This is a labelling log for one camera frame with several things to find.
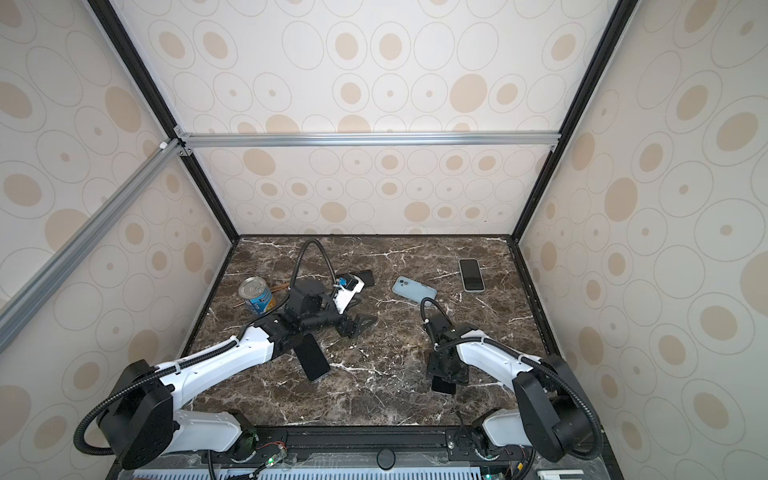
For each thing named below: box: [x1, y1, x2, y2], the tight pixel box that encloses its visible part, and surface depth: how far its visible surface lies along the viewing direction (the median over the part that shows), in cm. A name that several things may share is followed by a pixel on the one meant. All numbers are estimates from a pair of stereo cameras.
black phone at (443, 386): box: [432, 376, 457, 395], surface depth 83 cm
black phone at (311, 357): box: [293, 333, 330, 382], surface depth 89 cm
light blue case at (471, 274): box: [458, 258, 485, 293], surface depth 111 cm
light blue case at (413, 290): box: [392, 276, 438, 303], surface depth 107 cm
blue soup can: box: [238, 276, 277, 315], surface depth 93 cm
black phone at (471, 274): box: [460, 259, 484, 290], surface depth 111 cm
